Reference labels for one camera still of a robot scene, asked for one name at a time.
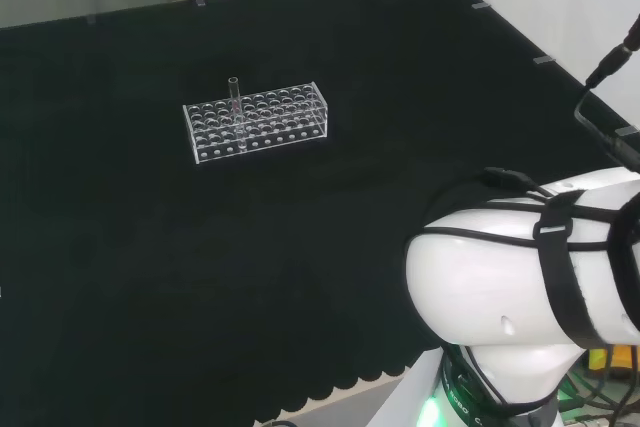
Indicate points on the clear plastic test tube rack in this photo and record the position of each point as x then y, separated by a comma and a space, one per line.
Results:
270, 119

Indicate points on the black bench cloth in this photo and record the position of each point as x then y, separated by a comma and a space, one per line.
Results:
150, 247

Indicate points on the clear glass test tube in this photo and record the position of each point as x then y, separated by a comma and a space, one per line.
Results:
234, 97

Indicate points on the yellow stop button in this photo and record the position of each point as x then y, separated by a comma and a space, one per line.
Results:
617, 359

